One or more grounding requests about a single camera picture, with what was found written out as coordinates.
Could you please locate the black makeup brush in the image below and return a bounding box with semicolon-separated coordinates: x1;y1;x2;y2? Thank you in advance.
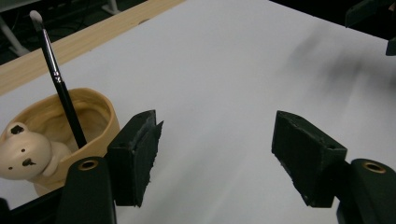
29;9;88;149

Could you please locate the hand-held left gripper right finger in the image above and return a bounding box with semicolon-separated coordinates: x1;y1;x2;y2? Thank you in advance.
271;110;347;208

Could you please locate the white metal stand leg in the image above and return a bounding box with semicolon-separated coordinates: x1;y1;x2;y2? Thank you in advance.
0;15;31;58
101;0;122;16

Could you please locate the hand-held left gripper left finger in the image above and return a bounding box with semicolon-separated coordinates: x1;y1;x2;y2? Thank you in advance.
106;109;164;208

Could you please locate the tan bear brush holder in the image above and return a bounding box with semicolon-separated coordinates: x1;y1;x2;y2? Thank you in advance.
0;88;121;197

